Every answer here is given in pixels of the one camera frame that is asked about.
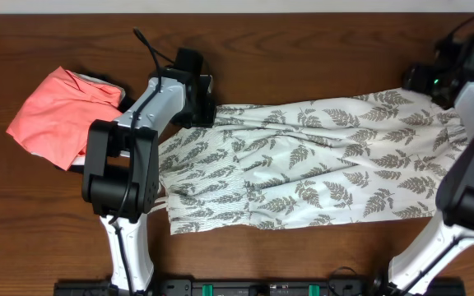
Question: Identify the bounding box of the white fern print dress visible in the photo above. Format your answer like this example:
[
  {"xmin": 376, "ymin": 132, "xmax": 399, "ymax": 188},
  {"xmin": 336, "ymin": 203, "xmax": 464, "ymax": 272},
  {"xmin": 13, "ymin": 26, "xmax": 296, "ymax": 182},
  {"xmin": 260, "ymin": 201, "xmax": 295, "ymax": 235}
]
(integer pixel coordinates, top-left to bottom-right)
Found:
[{"xmin": 155, "ymin": 89, "xmax": 468, "ymax": 234}]

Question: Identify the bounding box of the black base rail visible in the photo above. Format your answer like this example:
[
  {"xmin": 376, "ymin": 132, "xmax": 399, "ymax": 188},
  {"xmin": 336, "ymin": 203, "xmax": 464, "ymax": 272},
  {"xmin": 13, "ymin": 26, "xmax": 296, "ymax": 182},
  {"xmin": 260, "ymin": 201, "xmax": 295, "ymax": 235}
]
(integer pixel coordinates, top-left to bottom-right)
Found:
[{"xmin": 53, "ymin": 273, "xmax": 467, "ymax": 296}]

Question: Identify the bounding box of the black folded garment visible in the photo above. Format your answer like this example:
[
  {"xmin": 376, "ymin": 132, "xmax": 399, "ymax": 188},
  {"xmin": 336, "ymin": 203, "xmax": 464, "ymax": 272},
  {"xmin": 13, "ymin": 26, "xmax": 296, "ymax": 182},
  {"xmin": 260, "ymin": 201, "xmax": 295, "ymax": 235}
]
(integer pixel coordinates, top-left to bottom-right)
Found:
[{"xmin": 84, "ymin": 72, "xmax": 135, "ymax": 113}]

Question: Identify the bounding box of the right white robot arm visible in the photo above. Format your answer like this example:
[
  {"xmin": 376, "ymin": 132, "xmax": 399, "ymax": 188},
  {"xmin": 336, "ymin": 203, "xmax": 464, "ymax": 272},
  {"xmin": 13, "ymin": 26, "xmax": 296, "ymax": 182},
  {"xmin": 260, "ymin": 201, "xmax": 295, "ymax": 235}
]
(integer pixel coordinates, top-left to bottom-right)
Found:
[{"xmin": 367, "ymin": 34, "xmax": 474, "ymax": 296}]

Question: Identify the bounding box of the pink folded garment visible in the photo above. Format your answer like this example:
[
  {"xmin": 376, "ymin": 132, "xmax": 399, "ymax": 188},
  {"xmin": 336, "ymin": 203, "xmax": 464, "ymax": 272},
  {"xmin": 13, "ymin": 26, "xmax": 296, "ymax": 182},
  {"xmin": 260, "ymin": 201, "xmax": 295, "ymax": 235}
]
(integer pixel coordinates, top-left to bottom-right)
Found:
[{"xmin": 7, "ymin": 67, "xmax": 125, "ymax": 170}]

